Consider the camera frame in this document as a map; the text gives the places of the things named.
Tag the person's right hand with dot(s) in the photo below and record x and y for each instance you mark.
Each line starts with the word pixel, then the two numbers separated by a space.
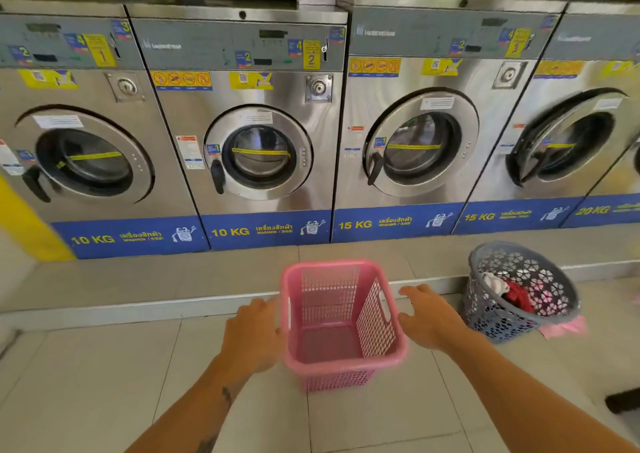
pixel 437 325

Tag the person's left hand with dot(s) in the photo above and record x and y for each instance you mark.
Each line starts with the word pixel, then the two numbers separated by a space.
pixel 252 340

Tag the person's left fingers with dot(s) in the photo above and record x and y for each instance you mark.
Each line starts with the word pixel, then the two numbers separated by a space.
pixel 260 307

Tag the person's right thumb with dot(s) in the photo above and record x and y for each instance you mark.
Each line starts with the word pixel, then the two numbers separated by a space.
pixel 410 323

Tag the person's right forearm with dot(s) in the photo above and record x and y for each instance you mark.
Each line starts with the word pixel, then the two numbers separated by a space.
pixel 525 397

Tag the person's left forearm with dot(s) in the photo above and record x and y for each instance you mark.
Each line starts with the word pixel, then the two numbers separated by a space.
pixel 195 407

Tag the pink plastic laundry basket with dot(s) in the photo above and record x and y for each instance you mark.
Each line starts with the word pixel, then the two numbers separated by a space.
pixel 335 337

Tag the white garment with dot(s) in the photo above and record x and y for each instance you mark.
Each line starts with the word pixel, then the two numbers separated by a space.
pixel 495 283

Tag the red garment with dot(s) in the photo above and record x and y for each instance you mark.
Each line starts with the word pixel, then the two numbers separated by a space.
pixel 519 296

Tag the grey round laundry basket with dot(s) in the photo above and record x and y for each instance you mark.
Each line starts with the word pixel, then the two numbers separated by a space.
pixel 545 277

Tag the round steel washer door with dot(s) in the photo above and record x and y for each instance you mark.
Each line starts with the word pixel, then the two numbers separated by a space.
pixel 570 140
pixel 420 142
pixel 259 155
pixel 85 162

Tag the pink cloth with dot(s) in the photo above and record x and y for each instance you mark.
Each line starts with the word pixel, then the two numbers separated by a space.
pixel 565 327

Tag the steel front-load washing machine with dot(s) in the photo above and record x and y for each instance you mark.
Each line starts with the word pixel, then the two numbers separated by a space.
pixel 620 177
pixel 465 75
pixel 580 42
pixel 90 92
pixel 280 87

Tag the black furniture base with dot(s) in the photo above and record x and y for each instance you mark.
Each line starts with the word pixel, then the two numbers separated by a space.
pixel 624 400

